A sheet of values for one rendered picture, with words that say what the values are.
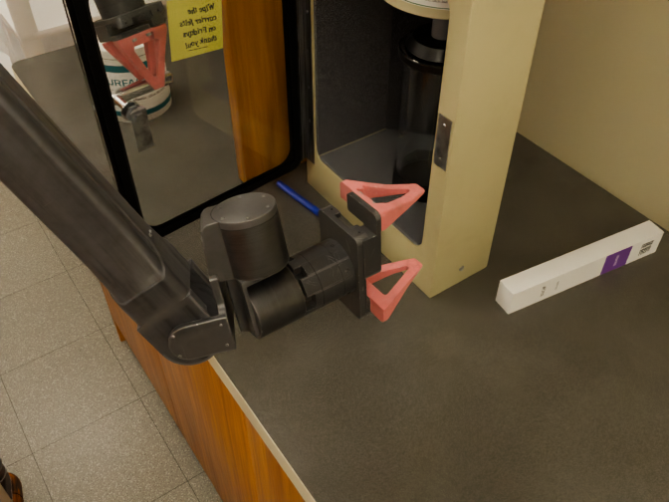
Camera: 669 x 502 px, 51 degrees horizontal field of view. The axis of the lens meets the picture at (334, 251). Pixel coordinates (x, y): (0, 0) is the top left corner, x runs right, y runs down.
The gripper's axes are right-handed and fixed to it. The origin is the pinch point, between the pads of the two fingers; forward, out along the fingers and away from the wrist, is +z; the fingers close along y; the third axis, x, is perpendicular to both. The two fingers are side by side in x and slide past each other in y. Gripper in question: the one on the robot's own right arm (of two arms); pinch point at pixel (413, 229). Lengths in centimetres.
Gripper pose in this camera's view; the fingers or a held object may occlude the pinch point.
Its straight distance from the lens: 71.7
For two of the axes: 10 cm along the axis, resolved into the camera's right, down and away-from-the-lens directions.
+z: 8.3, -3.9, 4.0
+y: -0.6, -7.7, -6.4
